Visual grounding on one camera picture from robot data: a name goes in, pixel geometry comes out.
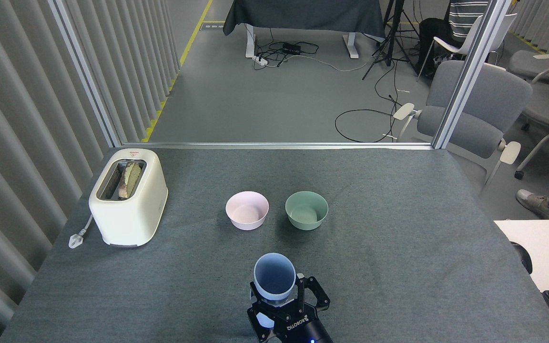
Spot black floor cable loop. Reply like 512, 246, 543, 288
335, 93, 401, 143

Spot black tripod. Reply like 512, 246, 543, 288
362, 0, 422, 81

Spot toasted bread slice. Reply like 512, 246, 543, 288
118, 161, 142, 200

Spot white toaster cord with plug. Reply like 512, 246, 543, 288
69, 214, 94, 249

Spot silver aluminium rail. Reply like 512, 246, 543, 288
121, 141, 433, 151

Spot silver aluminium post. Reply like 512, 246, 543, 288
48, 0, 122, 147
432, 0, 513, 150

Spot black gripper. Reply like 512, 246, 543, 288
247, 274, 335, 343

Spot cream white toaster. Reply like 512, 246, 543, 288
89, 149, 168, 248

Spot grey office chair white armrests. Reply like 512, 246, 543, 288
393, 61, 533, 191

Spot white floor cable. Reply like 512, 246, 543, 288
297, 54, 375, 72

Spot white plastic chair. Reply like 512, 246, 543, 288
416, 13, 519, 82

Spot white table frame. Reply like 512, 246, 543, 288
245, 24, 359, 60

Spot white desk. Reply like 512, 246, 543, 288
494, 220, 549, 293

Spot pink bowl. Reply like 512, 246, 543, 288
225, 191, 270, 231

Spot black rounded object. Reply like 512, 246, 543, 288
511, 241, 533, 275

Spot green bowl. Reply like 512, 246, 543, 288
285, 191, 329, 231

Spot dark grey tablecloth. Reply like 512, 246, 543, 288
223, 0, 386, 39

